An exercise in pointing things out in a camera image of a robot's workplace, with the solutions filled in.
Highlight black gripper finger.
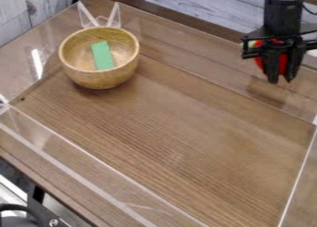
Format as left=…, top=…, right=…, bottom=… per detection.
left=284, top=44, right=306, bottom=82
left=262, top=47, right=282, bottom=84

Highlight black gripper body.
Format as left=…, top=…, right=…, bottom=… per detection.
left=242, top=26, right=317, bottom=59

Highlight red felt strawberry toy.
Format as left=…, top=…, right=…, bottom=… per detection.
left=248, top=39, right=288, bottom=75

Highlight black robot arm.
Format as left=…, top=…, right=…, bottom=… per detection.
left=242, top=0, right=317, bottom=84

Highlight clear acrylic tray walls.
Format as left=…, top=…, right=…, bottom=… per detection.
left=0, top=6, right=317, bottom=227

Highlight green rectangular block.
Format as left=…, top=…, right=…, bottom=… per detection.
left=91, top=41, right=115, bottom=70

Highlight wooden bowl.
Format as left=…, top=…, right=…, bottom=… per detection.
left=59, top=27, right=141, bottom=89

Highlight black table leg bracket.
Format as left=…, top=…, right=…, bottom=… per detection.
left=27, top=185, right=71, bottom=227

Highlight black cable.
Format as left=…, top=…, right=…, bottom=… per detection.
left=0, top=202, right=31, bottom=220

